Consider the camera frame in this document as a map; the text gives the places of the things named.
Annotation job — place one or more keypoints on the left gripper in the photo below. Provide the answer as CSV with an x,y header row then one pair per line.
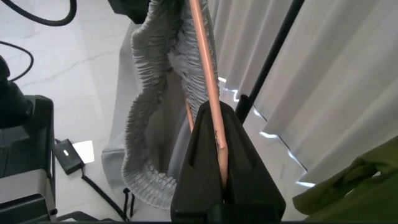
x,y
130,9

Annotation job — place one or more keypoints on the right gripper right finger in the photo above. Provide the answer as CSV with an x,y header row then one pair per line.
x,y
252,183

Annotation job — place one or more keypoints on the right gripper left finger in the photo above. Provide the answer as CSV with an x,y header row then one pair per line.
x,y
199,174

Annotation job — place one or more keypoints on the pale grey shorts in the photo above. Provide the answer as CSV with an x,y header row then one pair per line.
x,y
149,62

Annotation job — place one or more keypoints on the pink clothes hanger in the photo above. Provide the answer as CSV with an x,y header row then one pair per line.
x,y
208,77

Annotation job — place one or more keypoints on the green printed shirt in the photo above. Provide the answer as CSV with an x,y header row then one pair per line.
x,y
357,193

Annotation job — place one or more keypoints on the black clothes rack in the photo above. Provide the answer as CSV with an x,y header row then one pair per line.
x,y
270,59

